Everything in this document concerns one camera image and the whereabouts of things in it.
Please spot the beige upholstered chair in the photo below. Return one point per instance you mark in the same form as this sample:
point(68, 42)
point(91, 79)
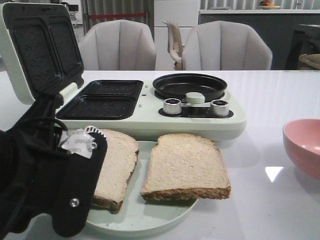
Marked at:
point(225, 46)
point(118, 45)

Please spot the red barrier tape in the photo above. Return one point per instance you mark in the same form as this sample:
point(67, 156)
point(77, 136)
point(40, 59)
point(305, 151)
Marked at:
point(117, 16)

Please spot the fruit plate on counter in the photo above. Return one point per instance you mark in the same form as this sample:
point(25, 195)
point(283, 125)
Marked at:
point(267, 5)

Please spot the mint green breakfast maker base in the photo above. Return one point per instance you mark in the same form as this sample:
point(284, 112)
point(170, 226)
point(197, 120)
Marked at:
point(132, 107)

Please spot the beige office chair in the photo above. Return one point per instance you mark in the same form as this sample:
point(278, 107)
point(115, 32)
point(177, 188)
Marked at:
point(174, 47)

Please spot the silver control knob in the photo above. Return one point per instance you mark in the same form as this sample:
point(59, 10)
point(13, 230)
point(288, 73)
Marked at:
point(172, 106)
point(219, 108)

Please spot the left beige upholstered chair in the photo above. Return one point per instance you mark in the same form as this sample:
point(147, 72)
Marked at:
point(118, 45)

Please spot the pink bowl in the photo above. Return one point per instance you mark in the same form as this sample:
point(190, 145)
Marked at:
point(301, 139)

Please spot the mint green round plate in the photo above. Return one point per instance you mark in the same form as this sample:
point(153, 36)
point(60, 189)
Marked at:
point(139, 217)

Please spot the dark grey counter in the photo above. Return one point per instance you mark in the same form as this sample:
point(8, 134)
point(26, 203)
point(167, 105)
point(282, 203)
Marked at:
point(289, 33)

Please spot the white cabinet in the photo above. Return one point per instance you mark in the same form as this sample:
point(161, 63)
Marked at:
point(185, 13)

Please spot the right silver control knob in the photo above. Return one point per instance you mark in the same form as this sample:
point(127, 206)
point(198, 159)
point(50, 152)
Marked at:
point(219, 108)

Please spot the left silver control knob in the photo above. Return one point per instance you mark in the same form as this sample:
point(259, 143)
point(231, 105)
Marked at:
point(172, 106)

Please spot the right beige upholstered chair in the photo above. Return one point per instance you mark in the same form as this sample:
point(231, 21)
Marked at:
point(225, 46)

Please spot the mint green sandwich maker lid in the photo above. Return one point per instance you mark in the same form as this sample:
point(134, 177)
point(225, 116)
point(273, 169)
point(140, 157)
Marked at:
point(40, 52)

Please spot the black round frying pan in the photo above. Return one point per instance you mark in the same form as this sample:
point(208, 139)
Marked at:
point(178, 84)

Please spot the white bread slice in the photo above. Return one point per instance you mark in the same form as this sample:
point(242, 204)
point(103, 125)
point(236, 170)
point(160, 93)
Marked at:
point(186, 166)
point(118, 166)

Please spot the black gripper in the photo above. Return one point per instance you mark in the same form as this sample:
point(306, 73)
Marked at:
point(37, 176)

